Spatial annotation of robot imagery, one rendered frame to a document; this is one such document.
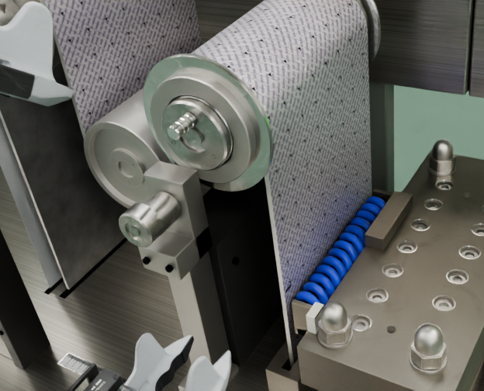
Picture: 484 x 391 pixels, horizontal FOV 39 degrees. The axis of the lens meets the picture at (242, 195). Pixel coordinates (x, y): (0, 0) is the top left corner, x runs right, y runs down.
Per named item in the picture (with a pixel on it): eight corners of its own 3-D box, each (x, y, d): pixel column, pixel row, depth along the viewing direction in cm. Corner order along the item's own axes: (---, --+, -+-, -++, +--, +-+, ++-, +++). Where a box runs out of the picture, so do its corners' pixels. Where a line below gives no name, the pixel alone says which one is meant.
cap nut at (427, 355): (402, 366, 67) (402, 335, 64) (416, 340, 69) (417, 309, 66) (440, 379, 65) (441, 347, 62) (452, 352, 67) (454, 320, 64)
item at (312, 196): (283, 314, 76) (264, 178, 65) (368, 197, 91) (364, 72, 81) (287, 315, 76) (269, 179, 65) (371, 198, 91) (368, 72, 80)
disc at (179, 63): (154, 169, 73) (131, 42, 64) (157, 167, 73) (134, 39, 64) (274, 209, 66) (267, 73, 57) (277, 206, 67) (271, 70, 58)
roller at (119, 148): (98, 201, 82) (70, 113, 75) (216, 102, 98) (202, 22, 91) (178, 225, 76) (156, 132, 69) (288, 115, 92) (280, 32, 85)
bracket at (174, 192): (177, 395, 84) (118, 194, 66) (206, 358, 88) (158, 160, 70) (210, 410, 81) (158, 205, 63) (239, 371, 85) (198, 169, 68)
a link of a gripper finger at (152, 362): (184, 302, 61) (133, 382, 55) (195, 347, 65) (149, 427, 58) (154, 295, 63) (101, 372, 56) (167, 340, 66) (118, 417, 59)
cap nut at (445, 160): (423, 172, 92) (424, 144, 89) (433, 158, 94) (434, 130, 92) (451, 178, 90) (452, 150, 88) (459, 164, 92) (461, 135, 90)
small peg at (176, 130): (178, 129, 60) (179, 142, 61) (196, 114, 62) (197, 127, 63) (165, 125, 61) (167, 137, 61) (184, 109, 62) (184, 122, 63)
